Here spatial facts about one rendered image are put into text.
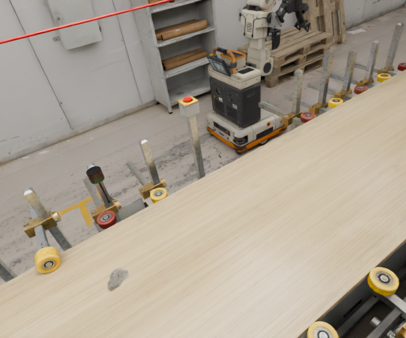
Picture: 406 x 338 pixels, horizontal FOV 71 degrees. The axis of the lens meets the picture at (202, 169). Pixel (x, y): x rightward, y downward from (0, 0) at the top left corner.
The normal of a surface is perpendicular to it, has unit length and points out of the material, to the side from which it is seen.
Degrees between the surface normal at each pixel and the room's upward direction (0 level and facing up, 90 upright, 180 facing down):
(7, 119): 90
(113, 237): 0
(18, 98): 90
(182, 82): 90
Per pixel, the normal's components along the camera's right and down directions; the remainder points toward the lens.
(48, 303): -0.13, -0.77
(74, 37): 0.55, 0.47
